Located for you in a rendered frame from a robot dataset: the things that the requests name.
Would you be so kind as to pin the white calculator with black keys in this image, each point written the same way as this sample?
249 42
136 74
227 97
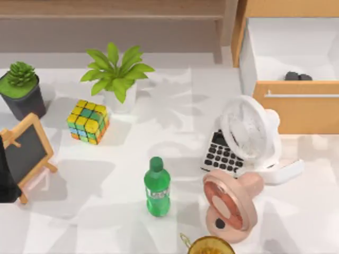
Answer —
219 156

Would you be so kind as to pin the green bottle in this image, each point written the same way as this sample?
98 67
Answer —
156 185

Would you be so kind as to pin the leafy plant in white pot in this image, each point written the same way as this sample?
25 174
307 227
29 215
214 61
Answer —
116 74

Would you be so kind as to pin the white desk fan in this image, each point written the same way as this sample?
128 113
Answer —
249 132

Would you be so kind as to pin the colourful puzzle cube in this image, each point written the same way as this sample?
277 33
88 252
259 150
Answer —
88 122

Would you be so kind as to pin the pink desk fan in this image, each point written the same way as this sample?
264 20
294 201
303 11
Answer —
233 206

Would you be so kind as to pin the wooden open shelf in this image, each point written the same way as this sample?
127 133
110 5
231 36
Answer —
114 16

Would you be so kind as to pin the gold trophy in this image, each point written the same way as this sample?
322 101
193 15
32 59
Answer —
209 246

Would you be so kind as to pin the pale wooden drawer front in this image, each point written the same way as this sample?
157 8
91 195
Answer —
299 108

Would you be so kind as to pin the black object in drawer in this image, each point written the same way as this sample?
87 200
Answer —
298 76

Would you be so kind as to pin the pulled-out white drawer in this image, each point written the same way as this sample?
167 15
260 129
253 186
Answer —
288 47

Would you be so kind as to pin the framed blackboard on wooden easel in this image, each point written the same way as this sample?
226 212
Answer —
25 153

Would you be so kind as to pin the succulent in dark grey pot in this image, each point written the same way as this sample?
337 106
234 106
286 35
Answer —
22 92

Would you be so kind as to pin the wooden cupboard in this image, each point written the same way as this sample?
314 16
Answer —
265 8

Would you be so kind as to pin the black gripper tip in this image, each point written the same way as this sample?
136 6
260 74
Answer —
5 180

